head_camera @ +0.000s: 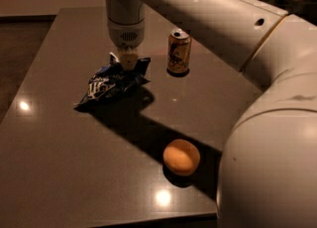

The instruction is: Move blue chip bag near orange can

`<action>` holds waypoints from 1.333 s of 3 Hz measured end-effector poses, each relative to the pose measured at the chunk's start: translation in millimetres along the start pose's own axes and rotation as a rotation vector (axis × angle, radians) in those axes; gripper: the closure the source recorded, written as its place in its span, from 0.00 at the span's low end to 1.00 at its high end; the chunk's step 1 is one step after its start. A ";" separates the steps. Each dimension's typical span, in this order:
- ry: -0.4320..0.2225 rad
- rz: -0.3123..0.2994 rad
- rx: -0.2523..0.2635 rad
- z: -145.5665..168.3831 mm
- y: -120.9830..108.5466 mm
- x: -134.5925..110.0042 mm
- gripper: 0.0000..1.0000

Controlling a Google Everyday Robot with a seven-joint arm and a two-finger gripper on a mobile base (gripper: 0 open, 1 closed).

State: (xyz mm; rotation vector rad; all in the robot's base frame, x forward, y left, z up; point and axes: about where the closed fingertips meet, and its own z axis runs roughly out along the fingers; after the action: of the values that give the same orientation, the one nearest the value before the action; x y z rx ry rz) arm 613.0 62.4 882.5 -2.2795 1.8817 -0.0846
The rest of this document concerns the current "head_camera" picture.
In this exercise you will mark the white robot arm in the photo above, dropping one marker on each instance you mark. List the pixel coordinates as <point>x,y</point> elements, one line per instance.
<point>268,170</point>

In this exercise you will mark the orange fruit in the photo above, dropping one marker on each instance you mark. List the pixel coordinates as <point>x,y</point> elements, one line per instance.
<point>181,157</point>

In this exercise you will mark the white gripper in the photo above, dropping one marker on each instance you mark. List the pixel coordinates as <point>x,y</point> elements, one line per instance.
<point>126,35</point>

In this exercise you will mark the blue chip bag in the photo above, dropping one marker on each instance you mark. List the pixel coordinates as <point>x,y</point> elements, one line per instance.
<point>111,81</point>

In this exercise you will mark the orange soda can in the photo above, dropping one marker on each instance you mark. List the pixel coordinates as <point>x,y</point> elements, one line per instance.
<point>178,52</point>

